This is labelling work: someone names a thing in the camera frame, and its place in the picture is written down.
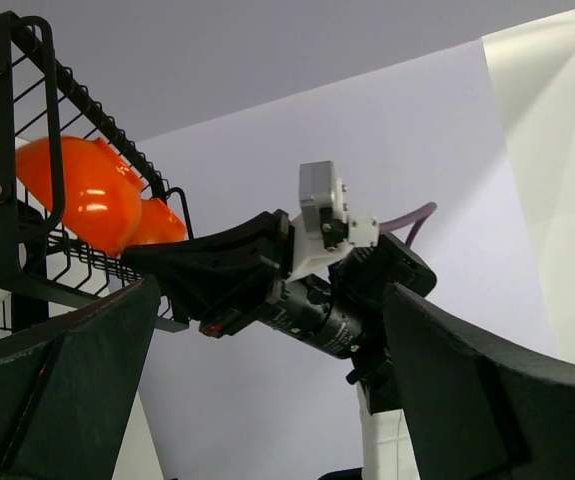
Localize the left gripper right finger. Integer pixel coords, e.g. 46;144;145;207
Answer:
383;285;575;479

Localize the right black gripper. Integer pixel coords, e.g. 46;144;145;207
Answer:
121;209;291;338

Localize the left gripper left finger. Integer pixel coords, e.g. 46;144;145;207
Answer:
0;277;161;479

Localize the orange bowl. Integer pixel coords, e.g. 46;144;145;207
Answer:
128;198;187;246
16;136;144;257

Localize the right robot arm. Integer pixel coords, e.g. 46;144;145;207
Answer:
121;202;437;479

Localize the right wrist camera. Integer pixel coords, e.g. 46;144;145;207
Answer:
286;159;380;279

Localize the black wire dish rack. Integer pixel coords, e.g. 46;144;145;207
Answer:
0;11;192;338

